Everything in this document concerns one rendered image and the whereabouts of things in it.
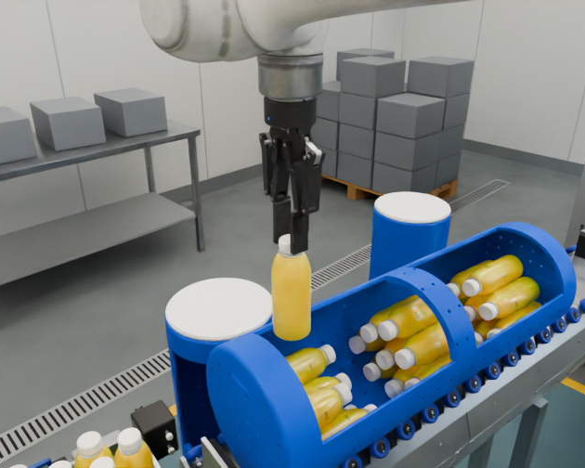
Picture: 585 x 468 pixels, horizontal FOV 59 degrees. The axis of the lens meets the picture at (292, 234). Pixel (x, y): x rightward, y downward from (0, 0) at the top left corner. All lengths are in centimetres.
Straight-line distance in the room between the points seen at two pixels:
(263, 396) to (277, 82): 48
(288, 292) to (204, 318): 52
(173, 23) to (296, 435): 61
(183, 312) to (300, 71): 81
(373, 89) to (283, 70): 368
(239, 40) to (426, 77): 406
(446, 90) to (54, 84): 293
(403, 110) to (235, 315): 313
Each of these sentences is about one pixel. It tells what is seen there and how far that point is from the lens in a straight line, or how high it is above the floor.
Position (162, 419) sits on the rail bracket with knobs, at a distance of 114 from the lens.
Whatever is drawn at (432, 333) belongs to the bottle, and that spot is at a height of 113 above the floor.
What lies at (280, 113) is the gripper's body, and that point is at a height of 163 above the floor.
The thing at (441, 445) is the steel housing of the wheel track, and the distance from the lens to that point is 128.
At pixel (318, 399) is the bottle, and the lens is 97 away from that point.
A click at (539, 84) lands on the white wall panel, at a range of 594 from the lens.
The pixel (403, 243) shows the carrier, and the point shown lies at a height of 94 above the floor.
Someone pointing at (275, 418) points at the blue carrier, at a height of 118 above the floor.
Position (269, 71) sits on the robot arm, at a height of 169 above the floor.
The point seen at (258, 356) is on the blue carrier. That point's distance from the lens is 89.
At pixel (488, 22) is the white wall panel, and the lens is 613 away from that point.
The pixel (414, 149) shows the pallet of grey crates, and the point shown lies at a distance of 425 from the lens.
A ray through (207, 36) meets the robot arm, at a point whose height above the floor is 174.
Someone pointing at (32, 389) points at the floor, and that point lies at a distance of 293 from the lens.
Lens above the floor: 179
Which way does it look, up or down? 26 degrees down
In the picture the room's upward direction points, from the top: straight up
